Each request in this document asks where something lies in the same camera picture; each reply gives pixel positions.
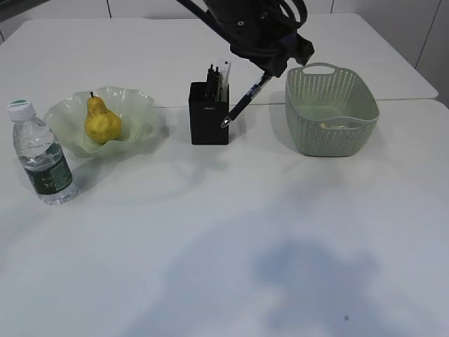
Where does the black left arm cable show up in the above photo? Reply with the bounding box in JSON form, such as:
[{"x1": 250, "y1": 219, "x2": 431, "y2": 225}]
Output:
[{"x1": 175, "y1": 0, "x2": 309, "y2": 57}]

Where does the clear plastic ruler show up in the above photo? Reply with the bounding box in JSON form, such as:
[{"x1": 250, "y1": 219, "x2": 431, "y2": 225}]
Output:
[{"x1": 218, "y1": 60, "x2": 232, "y2": 102}]

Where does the yellow packaging paper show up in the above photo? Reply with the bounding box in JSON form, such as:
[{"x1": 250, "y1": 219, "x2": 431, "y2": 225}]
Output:
[{"x1": 320, "y1": 121, "x2": 360, "y2": 130}]

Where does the clear plastic water bottle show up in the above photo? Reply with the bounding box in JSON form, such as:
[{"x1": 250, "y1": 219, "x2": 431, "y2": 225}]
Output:
[{"x1": 6, "y1": 99, "x2": 79, "y2": 205}]

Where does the yellow pear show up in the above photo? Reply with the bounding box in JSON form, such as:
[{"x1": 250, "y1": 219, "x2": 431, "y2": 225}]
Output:
[{"x1": 84, "y1": 92, "x2": 122, "y2": 144}]

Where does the pale green glass plate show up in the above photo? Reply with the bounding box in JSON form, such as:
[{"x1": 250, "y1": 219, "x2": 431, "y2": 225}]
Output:
[{"x1": 44, "y1": 86, "x2": 157, "y2": 157}]

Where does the black gel pen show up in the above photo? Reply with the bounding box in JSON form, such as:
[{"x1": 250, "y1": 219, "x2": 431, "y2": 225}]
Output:
[
  {"x1": 221, "y1": 72, "x2": 274, "y2": 128},
  {"x1": 213, "y1": 66, "x2": 222, "y2": 102}
]

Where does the grey-green woven plastic basket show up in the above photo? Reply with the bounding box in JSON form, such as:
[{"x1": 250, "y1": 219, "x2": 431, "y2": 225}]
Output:
[{"x1": 285, "y1": 62, "x2": 380, "y2": 157}]

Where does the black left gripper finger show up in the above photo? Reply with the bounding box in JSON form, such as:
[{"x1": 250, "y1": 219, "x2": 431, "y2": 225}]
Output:
[{"x1": 259, "y1": 55, "x2": 288, "y2": 79}]

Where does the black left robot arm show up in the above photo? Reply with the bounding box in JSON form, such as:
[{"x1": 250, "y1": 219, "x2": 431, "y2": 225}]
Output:
[{"x1": 205, "y1": 0, "x2": 314, "y2": 77}]

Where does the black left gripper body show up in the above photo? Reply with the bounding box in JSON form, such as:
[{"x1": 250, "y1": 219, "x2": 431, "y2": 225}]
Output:
[{"x1": 230, "y1": 22, "x2": 315, "y2": 67}]

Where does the black square pen holder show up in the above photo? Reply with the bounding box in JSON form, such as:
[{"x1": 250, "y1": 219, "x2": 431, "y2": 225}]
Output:
[{"x1": 189, "y1": 82, "x2": 229, "y2": 145}]

